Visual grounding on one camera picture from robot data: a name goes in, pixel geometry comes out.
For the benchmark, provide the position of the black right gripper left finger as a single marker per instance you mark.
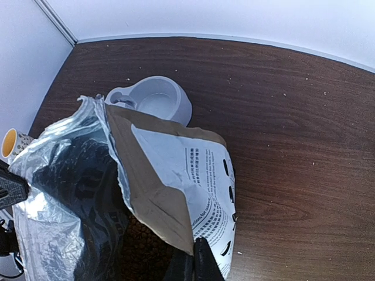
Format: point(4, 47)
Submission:
point(180, 267)

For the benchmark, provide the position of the white patterned mug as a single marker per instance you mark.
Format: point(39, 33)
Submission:
point(13, 143)

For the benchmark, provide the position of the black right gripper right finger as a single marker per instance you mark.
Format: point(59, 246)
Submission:
point(205, 266)

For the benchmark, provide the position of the left aluminium frame post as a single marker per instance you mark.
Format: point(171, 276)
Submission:
point(57, 22)

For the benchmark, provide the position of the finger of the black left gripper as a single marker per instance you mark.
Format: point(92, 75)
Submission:
point(14, 189)

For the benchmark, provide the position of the brown white pet food bag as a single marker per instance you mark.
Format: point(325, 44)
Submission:
point(88, 172)

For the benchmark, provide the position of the grey double pet bowl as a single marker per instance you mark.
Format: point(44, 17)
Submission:
point(156, 95)

